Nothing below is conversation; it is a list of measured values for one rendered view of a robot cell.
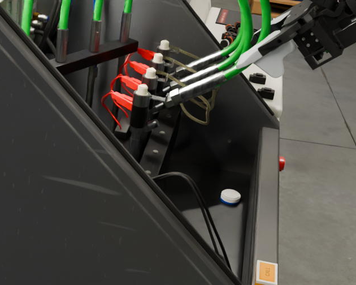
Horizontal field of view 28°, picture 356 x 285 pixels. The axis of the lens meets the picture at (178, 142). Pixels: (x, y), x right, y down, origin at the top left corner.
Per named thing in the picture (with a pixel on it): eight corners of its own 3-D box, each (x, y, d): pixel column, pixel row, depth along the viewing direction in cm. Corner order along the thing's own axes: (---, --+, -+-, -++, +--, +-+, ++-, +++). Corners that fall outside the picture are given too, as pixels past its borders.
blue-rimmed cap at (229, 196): (239, 206, 141) (240, 200, 141) (219, 203, 142) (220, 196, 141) (239, 197, 145) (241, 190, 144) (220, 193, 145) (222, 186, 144)
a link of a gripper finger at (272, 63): (254, 97, 107) (305, 62, 104) (230, 67, 106) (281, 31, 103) (255, 90, 110) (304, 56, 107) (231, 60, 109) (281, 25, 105)
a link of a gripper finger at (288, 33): (263, 60, 103) (313, 24, 100) (256, 51, 103) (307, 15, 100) (263, 50, 107) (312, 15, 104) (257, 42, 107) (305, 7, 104)
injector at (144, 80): (153, 188, 131) (169, 82, 121) (126, 182, 131) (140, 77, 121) (155, 180, 133) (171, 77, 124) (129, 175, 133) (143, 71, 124)
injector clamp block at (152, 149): (145, 253, 123) (157, 177, 116) (89, 241, 123) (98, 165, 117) (172, 163, 153) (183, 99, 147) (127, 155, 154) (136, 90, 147)
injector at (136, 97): (145, 210, 123) (162, 100, 114) (117, 204, 124) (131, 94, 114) (148, 202, 126) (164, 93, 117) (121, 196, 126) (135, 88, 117)
